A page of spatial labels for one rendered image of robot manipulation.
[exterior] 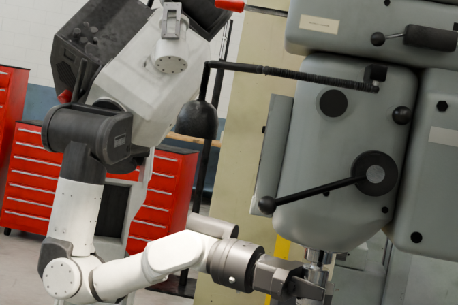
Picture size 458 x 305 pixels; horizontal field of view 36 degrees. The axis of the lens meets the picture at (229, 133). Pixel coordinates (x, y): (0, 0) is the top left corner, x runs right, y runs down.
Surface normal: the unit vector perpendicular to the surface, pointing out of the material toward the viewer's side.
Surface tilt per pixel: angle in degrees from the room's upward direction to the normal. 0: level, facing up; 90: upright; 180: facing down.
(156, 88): 58
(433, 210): 90
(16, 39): 90
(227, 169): 90
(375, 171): 90
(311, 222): 118
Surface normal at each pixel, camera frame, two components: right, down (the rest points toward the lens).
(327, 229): -0.15, 0.49
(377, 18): -0.07, 0.04
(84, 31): 0.31, -0.44
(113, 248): 0.24, 0.18
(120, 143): 0.93, 0.18
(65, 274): -0.30, -0.10
